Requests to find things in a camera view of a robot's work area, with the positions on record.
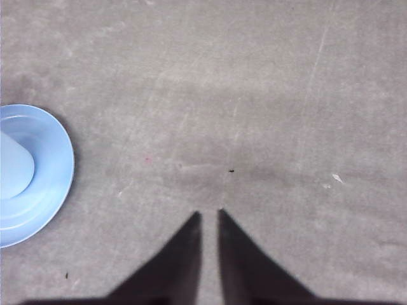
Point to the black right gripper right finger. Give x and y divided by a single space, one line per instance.
249 276

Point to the blue plastic plate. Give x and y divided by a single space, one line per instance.
50 146

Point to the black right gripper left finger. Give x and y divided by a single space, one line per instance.
170 277

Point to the light blue plastic cup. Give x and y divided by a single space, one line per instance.
17 167

